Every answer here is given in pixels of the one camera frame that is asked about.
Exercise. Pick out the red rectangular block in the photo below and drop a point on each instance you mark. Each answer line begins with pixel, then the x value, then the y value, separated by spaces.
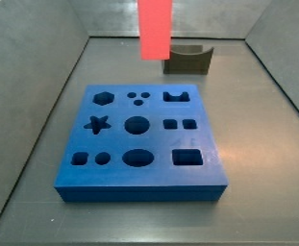
pixel 155 19

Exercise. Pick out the blue shape sorter board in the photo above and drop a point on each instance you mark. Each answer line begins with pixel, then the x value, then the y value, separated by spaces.
pixel 140 147

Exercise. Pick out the dark grey curved holder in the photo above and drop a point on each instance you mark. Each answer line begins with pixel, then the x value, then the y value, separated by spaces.
pixel 188 59

